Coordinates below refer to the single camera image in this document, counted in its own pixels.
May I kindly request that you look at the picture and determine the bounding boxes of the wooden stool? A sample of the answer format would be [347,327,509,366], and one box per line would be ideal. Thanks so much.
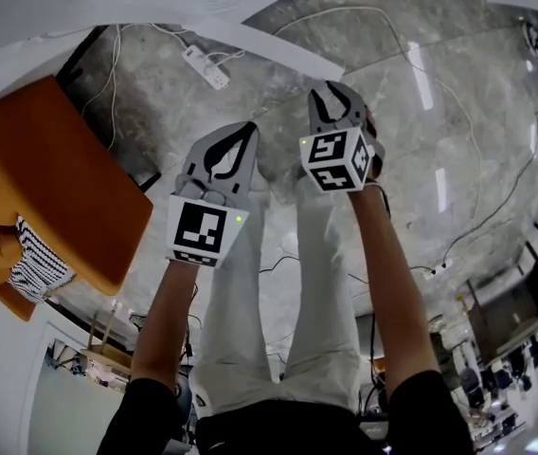
[79,310,133,367]

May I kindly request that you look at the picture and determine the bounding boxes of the orange sofa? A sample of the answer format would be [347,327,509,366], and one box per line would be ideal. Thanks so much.
[0,74,154,321]

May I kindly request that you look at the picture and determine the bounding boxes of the black white striped blanket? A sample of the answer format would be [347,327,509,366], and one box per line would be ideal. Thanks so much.
[0,135,79,305]

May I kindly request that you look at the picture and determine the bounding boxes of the person's light trousers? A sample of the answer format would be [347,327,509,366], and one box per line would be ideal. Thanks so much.
[188,173,363,416]

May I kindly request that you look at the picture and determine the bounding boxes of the person's left forearm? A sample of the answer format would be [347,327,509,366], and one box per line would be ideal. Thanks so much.
[131,258,202,388]

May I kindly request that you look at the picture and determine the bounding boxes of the white floor cable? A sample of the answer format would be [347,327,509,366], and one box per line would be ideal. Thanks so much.
[273,5,484,222]

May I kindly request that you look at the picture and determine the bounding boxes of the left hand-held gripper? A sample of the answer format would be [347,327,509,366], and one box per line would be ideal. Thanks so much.
[165,121,260,268]

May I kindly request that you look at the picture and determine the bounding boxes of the person's right forearm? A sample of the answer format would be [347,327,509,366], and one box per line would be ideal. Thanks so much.
[348,182,440,392]

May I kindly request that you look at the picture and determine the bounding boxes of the person's black shirt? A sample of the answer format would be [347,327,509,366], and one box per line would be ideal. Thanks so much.
[98,370,476,455]

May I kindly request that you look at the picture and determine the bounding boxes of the white power strip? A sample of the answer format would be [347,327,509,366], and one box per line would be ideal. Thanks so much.
[182,44,230,90]
[422,261,455,280]

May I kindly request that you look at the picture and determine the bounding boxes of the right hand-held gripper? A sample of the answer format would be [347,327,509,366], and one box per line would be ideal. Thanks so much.
[299,81,386,192]

